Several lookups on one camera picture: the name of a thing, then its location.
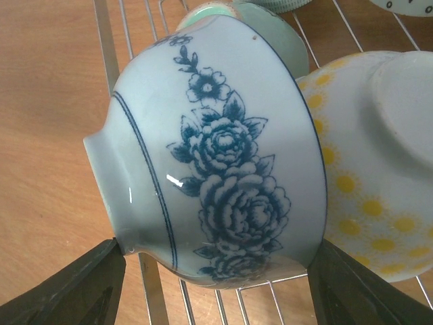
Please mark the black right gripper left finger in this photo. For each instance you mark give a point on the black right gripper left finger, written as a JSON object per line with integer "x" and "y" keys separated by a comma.
{"x": 87, "y": 291}

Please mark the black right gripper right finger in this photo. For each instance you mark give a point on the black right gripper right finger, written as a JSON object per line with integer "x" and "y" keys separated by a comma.
{"x": 346, "y": 292}

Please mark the blue floral white bowl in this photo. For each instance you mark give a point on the blue floral white bowl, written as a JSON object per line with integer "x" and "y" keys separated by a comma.
{"x": 209, "y": 160}

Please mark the yellow blue patterned bowl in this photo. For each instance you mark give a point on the yellow blue patterned bowl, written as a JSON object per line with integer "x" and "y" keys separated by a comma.
{"x": 373, "y": 115}

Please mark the pale green bowl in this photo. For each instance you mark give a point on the pale green bowl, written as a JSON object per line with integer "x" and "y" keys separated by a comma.
{"x": 275, "y": 30}

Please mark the green ring patterned bowl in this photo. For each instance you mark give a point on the green ring patterned bowl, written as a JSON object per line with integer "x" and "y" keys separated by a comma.
{"x": 281, "y": 6}

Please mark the pink patterned bowl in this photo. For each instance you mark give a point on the pink patterned bowl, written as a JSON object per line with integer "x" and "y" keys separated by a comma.
{"x": 415, "y": 8}

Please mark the metal wire dish rack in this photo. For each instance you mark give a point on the metal wire dish rack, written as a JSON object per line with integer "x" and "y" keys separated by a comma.
{"x": 280, "y": 300}

